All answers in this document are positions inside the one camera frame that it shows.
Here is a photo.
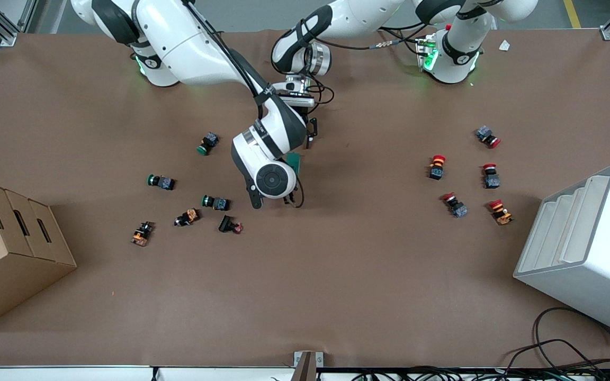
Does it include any brown table mat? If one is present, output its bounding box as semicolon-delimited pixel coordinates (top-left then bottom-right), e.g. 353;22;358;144
0;28;610;368

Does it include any brown cardboard box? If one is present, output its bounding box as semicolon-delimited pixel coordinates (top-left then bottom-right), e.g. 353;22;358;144
0;176;78;333

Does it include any white plastic sorting rack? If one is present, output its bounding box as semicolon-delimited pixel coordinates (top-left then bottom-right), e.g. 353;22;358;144
513;164;610;340

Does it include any black switch with pink tip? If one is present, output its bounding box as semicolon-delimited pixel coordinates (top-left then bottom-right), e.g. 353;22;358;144
218;214;244;234

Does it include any orange black small switch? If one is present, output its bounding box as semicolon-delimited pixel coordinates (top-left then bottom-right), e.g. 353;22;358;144
174;208;201;227

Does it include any orange black selector switch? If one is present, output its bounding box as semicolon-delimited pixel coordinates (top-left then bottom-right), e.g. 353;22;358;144
131;221;155;247

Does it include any red button orange body switch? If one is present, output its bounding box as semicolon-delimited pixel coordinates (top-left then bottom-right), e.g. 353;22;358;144
428;155;447;181
489;199;514;226

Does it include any red push button switch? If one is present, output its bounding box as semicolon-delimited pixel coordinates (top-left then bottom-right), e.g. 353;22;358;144
482;163;500;189
476;125;501;149
441;192;469;219

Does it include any metal bracket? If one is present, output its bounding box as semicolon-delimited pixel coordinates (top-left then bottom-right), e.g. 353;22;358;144
293;350;324;381

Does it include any black floor cable bundle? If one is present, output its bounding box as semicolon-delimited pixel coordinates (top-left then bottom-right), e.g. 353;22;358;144
353;365;610;381

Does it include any black looped floor cable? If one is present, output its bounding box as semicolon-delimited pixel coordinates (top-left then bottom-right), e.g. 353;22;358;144
504;307;610;371

